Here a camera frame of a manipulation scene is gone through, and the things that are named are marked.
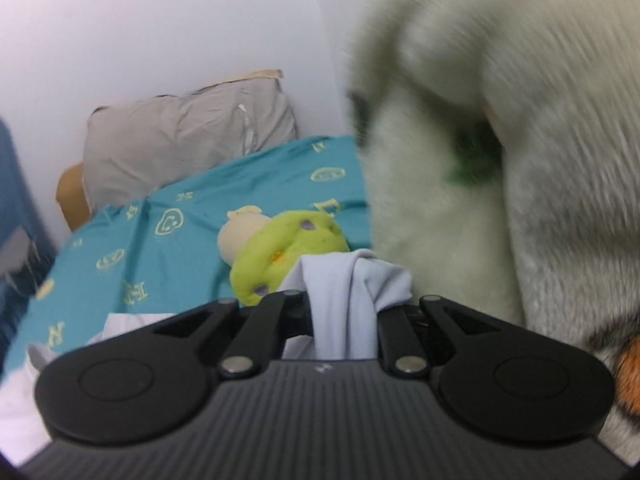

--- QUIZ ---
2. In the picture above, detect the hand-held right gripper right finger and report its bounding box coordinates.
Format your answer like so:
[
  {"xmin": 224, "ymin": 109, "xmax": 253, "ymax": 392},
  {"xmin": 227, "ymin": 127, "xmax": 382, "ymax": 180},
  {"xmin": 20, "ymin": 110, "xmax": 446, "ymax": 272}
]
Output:
[{"xmin": 376, "ymin": 294, "xmax": 506, "ymax": 380}]

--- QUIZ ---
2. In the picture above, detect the grey cloth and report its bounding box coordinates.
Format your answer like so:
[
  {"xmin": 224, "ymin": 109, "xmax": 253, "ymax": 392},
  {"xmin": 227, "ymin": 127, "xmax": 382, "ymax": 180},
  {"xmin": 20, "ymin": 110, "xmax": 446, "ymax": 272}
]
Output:
[{"xmin": 0, "ymin": 226, "xmax": 40, "ymax": 273}]

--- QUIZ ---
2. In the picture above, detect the grey pillow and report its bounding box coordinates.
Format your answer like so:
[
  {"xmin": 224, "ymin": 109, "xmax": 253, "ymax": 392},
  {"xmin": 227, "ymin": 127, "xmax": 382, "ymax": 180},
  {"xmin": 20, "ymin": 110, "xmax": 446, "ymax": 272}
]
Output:
[{"xmin": 82, "ymin": 71, "xmax": 300, "ymax": 211}]

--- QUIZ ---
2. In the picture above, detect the teal printed bedsheet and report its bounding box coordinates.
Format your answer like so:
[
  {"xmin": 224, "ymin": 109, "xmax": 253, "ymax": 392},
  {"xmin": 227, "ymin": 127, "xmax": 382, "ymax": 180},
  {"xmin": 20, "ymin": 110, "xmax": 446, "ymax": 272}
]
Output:
[{"xmin": 0, "ymin": 135, "xmax": 373, "ymax": 376}]

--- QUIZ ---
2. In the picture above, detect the white garment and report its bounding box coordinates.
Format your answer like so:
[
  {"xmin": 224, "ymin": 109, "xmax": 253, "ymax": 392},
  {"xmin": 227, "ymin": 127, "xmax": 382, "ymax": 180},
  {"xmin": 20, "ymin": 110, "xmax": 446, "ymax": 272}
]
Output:
[{"xmin": 0, "ymin": 249, "xmax": 413, "ymax": 466}]

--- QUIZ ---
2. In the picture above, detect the large fluffy white plush toy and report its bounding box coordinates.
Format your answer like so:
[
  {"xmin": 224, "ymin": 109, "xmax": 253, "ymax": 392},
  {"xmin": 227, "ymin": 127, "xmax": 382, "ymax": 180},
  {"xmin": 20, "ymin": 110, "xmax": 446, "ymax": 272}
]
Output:
[{"xmin": 345, "ymin": 0, "xmax": 640, "ymax": 461}]

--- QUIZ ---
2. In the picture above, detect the blue chair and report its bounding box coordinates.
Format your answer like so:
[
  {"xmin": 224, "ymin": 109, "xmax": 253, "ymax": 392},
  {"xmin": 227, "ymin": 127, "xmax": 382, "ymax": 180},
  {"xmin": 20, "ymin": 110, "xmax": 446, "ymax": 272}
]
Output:
[{"xmin": 0, "ymin": 117, "xmax": 57, "ymax": 346}]

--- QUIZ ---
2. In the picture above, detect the green plush toy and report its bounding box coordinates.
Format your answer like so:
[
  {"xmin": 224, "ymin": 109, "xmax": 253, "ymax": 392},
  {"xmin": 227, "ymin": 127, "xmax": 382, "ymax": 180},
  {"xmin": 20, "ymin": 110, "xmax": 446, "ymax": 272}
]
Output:
[{"xmin": 218, "ymin": 207, "xmax": 353, "ymax": 307}]

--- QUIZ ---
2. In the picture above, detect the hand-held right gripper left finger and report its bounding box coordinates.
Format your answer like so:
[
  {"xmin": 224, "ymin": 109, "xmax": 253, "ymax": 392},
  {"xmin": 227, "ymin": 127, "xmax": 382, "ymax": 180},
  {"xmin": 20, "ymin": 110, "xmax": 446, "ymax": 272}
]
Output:
[{"xmin": 150, "ymin": 290, "xmax": 308, "ymax": 380}]

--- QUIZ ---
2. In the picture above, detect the mustard yellow pillow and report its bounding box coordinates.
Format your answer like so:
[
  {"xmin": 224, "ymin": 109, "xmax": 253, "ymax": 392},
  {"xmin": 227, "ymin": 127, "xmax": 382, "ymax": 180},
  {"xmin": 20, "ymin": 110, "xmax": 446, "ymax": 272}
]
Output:
[{"xmin": 55, "ymin": 162, "xmax": 96, "ymax": 233}]

